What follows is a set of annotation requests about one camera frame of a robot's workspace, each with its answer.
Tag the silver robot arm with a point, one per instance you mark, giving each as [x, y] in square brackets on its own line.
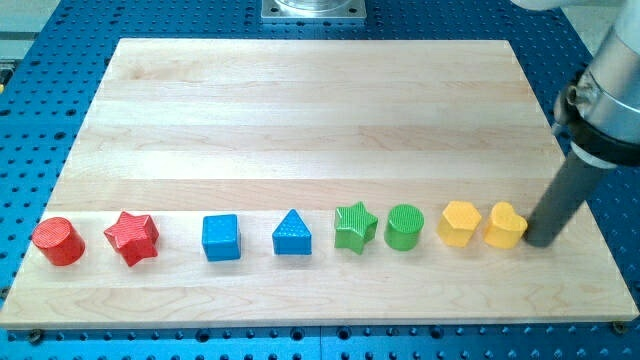
[600, 108]

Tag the yellow heart block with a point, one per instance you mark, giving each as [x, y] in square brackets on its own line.
[505, 227]

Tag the green star block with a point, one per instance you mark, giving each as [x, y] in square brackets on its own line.
[354, 227]

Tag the blue triangle block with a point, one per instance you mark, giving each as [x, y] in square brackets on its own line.
[292, 236]

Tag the green cylinder block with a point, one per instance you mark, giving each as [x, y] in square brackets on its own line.
[403, 228]

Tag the blue cube block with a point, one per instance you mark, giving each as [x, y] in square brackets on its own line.
[221, 237]

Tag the yellow hexagon block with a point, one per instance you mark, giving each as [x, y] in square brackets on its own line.
[458, 223]

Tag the light wooden board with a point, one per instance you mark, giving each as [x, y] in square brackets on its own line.
[180, 129]

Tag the red star block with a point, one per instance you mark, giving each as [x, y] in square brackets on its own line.
[133, 237]

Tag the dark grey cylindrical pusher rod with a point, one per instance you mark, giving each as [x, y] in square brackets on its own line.
[571, 186]

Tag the red cylinder block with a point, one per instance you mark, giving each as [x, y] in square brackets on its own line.
[58, 241]

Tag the blue perforated table plate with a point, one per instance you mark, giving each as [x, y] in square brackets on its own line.
[69, 48]

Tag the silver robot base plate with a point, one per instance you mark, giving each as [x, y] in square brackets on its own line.
[313, 9]

